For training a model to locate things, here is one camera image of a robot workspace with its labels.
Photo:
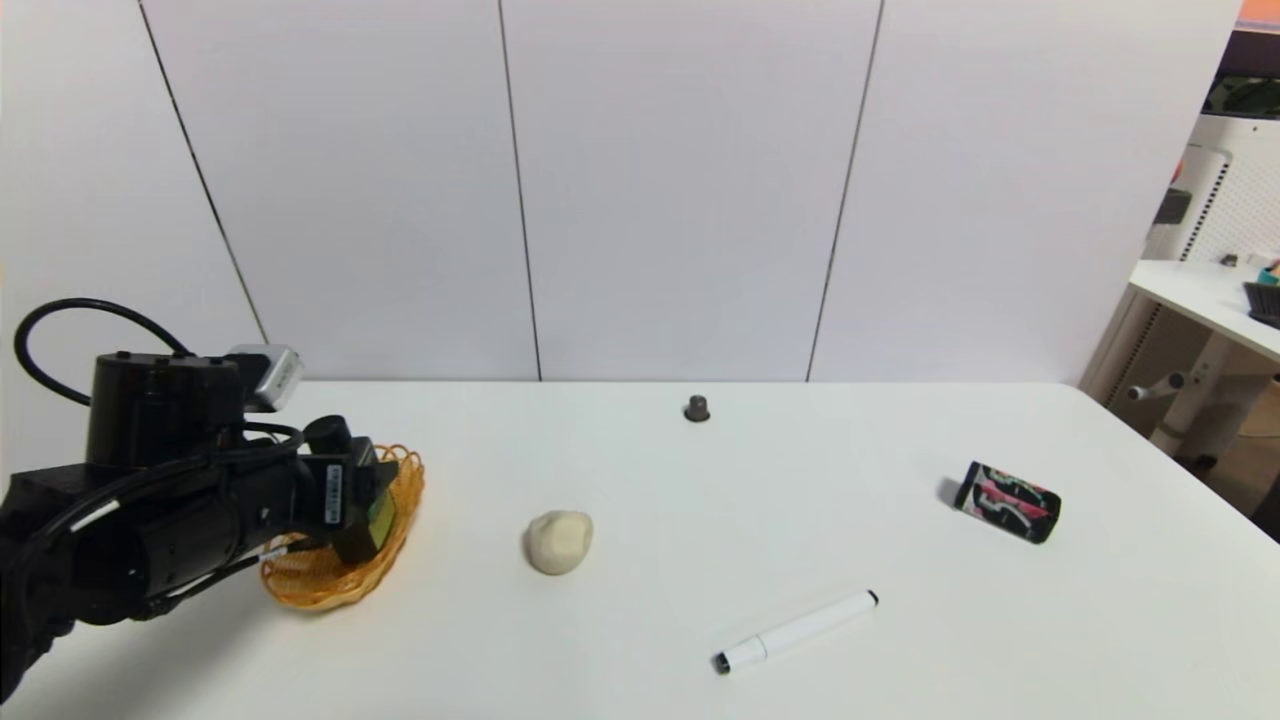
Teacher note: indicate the white desk leg frame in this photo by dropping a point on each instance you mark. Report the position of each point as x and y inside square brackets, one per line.
[1205, 390]

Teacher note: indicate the white marker pen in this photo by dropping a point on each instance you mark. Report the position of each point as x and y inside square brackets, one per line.
[800, 628]

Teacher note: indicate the beige dough lump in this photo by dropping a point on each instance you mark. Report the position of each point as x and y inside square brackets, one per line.
[558, 541]

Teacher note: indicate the white side desk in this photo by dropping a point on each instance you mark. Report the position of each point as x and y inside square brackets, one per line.
[1190, 295]

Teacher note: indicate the black can pink print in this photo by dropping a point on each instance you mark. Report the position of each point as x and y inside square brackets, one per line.
[1005, 502]

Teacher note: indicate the black keyboard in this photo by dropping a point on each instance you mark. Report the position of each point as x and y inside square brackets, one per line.
[1264, 303]

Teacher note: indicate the black pump bottle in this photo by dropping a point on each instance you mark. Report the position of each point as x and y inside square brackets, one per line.
[328, 436]

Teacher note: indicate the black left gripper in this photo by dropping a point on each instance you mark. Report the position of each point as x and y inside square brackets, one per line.
[340, 492]

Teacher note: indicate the small grey cap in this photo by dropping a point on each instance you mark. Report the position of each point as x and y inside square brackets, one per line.
[696, 407]

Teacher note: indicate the yellow woven plastic basket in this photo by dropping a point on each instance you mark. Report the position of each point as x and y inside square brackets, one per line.
[390, 560]

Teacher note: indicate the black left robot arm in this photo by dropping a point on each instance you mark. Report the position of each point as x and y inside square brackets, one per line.
[150, 520]

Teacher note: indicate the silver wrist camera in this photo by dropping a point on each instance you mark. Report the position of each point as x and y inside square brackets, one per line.
[270, 375]

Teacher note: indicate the white pegboard panel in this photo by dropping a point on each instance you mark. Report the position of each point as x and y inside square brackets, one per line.
[1235, 205]

